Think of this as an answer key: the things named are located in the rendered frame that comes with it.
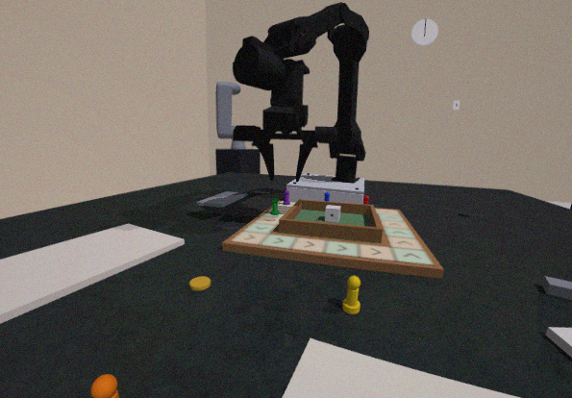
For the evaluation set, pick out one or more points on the green game pawn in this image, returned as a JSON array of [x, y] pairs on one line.
[[274, 207]]

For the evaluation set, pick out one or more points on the yellow pawn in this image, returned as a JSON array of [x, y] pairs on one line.
[[351, 304]]

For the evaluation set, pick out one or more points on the yellow flat disc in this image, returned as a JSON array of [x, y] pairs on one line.
[[200, 283]]

